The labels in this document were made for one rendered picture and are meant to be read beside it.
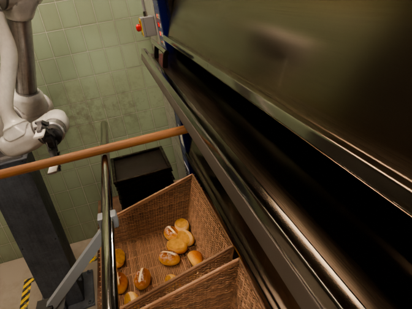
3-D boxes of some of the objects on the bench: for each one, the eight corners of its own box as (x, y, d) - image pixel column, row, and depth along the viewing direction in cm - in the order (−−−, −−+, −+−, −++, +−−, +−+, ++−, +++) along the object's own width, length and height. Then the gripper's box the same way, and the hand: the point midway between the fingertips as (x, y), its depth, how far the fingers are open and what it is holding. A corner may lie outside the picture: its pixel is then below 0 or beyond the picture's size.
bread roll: (150, 290, 139) (147, 280, 137) (133, 292, 139) (130, 282, 137) (152, 271, 148) (150, 262, 146) (137, 273, 148) (134, 263, 146)
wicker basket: (202, 218, 178) (194, 171, 166) (245, 303, 129) (238, 245, 116) (105, 247, 168) (89, 200, 156) (112, 352, 119) (88, 293, 107)
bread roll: (200, 274, 143) (192, 265, 140) (190, 260, 152) (183, 251, 149) (210, 267, 144) (203, 257, 141) (201, 252, 153) (194, 243, 149)
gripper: (51, 101, 133) (43, 119, 114) (72, 159, 144) (68, 184, 125) (30, 105, 131) (19, 124, 112) (53, 164, 142) (46, 190, 124)
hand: (45, 154), depth 120 cm, fingers open, 13 cm apart
